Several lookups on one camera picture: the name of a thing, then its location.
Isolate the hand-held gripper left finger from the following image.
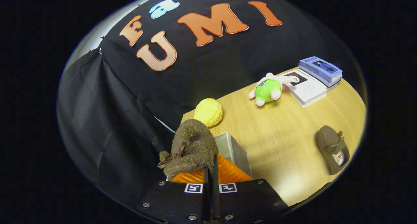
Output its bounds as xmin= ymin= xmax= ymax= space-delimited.
xmin=135 ymin=167 xmax=210 ymax=224

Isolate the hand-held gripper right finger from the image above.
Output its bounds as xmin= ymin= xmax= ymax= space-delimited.
xmin=213 ymin=154 xmax=290 ymax=224

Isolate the grey fabric storage box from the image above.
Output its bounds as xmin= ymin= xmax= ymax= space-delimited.
xmin=166 ymin=132 xmax=253 ymax=182

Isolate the brown fuzzy shoe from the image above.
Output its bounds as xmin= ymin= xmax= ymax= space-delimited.
xmin=157 ymin=119 xmax=219 ymax=180
xmin=315 ymin=125 xmax=350 ymax=175

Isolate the yellow plush bun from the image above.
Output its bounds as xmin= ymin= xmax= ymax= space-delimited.
xmin=194 ymin=98 xmax=224 ymax=128

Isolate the green and pink plush toy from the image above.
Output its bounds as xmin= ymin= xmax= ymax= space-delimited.
xmin=249 ymin=72 xmax=300 ymax=106

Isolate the white book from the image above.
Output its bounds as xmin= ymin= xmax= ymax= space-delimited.
xmin=282 ymin=69 xmax=328 ymax=107

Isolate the blue book with dark picture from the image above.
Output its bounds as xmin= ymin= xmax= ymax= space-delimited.
xmin=299 ymin=56 xmax=343 ymax=84

